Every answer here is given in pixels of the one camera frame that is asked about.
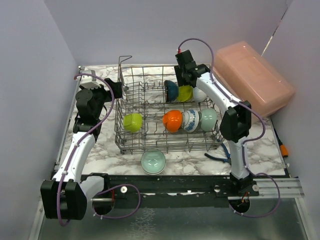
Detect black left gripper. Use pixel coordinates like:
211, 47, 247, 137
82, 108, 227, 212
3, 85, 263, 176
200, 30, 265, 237
80, 77, 122, 119

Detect dark blue glazed bowl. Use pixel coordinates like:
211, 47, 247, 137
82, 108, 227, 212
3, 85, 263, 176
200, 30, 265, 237
164, 80, 179, 103

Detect lime green square bowl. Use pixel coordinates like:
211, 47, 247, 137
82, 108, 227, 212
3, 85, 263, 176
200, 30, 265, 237
123, 113, 143, 133

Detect white blue floral bowl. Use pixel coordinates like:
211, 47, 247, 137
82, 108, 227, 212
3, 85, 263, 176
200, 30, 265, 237
181, 109, 200, 133

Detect mint green ceramic bowl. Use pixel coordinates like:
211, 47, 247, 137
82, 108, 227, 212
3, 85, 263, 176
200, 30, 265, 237
199, 108, 218, 132

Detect grey wire dish rack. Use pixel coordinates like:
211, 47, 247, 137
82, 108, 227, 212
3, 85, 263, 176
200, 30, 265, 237
114, 55, 224, 154

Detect orange bowl white inside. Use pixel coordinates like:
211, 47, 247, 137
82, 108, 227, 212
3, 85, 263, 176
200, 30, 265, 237
162, 110, 183, 133

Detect teal ringed dark rim bowl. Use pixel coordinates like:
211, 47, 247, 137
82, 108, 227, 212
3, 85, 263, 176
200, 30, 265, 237
140, 149, 166, 175

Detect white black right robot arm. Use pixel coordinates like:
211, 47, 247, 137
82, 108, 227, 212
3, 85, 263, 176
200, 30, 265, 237
174, 50, 253, 196

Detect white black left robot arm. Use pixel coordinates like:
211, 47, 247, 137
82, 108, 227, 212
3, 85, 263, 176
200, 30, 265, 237
40, 75, 123, 221

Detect yellow green round bowl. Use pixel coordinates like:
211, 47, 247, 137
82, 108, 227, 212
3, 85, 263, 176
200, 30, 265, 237
177, 85, 193, 103

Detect pale blue white bowl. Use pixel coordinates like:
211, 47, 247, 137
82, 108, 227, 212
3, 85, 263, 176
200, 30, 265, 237
192, 87, 207, 103

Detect pink translucent plastic storage box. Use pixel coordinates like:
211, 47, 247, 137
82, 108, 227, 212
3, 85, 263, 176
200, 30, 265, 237
214, 41, 295, 118

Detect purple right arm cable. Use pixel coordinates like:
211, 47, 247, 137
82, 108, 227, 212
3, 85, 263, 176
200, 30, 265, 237
177, 37, 282, 218

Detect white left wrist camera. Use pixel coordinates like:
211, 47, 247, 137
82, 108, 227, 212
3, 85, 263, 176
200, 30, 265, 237
77, 69, 102, 90

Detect blue handled pliers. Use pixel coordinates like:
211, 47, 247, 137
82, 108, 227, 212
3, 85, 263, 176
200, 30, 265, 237
204, 142, 232, 165

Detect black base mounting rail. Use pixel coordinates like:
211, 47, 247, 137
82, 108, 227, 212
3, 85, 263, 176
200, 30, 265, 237
80, 173, 259, 209

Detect orange black tool handle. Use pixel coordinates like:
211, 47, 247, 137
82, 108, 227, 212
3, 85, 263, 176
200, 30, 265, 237
279, 142, 289, 158

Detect aluminium extrusion frame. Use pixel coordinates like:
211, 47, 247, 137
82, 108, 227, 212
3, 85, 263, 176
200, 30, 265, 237
254, 178, 305, 199

